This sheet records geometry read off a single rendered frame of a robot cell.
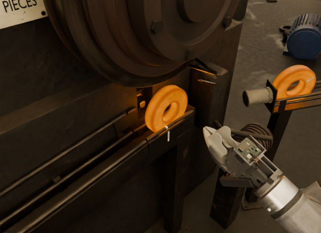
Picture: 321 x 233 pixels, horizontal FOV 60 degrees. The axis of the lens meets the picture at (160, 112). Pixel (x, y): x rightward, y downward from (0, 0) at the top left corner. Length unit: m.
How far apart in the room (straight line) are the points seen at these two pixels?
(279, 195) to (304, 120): 1.50
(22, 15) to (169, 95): 0.41
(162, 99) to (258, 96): 0.40
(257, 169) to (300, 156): 1.20
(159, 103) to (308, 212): 0.43
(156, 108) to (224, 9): 0.31
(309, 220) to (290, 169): 1.09
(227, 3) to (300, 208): 0.47
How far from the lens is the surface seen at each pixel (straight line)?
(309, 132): 2.08
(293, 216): 0.70
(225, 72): 0.92
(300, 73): 1.07
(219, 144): 0.72
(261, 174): 0.69
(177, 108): 0.85
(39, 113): 0.67
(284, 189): 0.70
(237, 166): 0.71
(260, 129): 1.14
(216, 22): 0.64
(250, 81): 2.42
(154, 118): 0.78
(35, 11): 0.62
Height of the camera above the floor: 1.27
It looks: 40 degrees down
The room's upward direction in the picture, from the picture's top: straight up
